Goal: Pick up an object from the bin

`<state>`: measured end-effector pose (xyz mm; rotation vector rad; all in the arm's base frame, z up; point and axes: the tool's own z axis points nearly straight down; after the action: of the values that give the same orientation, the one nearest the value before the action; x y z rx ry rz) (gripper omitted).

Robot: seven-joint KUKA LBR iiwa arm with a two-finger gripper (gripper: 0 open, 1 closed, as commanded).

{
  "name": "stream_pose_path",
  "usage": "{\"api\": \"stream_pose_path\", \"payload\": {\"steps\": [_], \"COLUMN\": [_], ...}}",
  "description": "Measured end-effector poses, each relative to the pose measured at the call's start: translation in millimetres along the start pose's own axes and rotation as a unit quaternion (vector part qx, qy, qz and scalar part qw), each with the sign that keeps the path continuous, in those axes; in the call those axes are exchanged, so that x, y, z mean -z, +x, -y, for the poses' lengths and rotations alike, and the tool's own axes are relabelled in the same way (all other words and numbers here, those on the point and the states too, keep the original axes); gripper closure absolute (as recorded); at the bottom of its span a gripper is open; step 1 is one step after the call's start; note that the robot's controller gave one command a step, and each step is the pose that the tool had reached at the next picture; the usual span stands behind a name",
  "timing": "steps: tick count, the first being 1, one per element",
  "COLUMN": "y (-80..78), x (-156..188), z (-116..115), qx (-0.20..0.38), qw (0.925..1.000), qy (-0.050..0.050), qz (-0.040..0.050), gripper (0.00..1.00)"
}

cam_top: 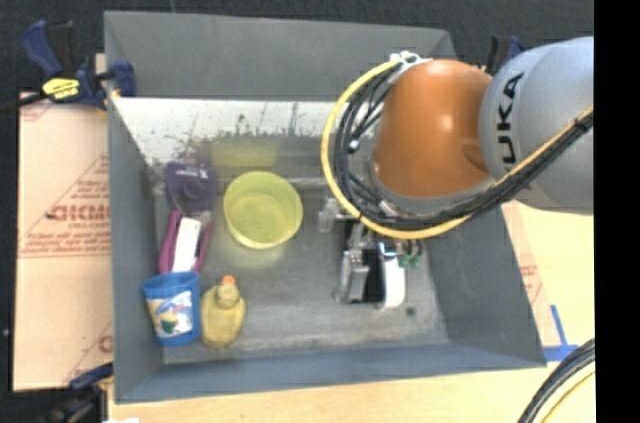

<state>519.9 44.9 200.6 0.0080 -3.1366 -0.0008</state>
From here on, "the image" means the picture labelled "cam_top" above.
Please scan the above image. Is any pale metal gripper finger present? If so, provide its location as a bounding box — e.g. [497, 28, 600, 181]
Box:
[333, 250, 355, 305]
[352, 251, 372, 304]

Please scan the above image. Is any grey metal bin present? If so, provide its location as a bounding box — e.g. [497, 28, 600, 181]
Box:
[103, 9, 548, 405]

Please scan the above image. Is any yellow-green plastic bowl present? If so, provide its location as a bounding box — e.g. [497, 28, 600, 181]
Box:
[222, 170, 305, 251]

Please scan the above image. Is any yellow bottle with orange cap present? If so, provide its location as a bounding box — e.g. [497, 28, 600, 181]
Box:
[199, 274, 248, 351]

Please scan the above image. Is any blue printed cup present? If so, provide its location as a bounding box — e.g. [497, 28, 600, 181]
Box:
[140, 270, 203, 348]

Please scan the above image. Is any black cylinder on white bracket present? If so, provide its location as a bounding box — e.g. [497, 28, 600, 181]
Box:
[367, 240, 408, 311]

